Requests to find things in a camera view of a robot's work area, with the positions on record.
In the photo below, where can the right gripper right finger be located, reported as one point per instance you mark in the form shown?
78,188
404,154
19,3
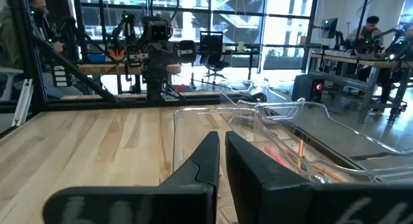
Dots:
290,204

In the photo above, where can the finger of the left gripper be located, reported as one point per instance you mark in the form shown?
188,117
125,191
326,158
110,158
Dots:
135,56
187,51

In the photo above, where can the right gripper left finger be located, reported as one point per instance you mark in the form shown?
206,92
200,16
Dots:
145,204

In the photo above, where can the green pencil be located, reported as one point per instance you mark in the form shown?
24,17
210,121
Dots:
295,160

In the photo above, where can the black background robot arm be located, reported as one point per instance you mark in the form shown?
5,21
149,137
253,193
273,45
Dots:
127,27
398,46

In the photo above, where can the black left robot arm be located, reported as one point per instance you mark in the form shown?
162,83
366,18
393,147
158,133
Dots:
155,86

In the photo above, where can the orange object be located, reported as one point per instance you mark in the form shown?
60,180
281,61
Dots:
116,53

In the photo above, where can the black office chair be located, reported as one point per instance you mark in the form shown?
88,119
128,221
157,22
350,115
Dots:
213,53

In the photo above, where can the wooden workbench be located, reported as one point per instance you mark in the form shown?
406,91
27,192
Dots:
106,69

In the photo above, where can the red bar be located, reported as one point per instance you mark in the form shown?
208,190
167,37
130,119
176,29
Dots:
180,87

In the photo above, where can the blue box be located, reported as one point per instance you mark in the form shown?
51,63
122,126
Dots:
96,58

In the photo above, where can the yellow cup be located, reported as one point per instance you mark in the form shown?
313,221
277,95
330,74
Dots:
241,47

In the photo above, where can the black computer tower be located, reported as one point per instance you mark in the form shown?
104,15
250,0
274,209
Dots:
306,87

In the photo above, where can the silver aluminium extrusion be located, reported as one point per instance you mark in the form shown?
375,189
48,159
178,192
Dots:
22,101

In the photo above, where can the person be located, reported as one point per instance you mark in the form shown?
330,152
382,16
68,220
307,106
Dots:
9,33
368,32

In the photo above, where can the black computer monitor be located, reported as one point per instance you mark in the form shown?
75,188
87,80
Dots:
329,27

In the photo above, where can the wooden desk metal legs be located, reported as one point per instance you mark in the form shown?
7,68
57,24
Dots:
371,72

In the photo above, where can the black window frame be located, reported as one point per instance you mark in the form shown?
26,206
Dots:
209,12

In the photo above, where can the black diagonal frame brace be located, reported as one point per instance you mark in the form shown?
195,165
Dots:
74,69

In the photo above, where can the black vertical frame post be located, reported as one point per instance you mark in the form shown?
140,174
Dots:
29,56

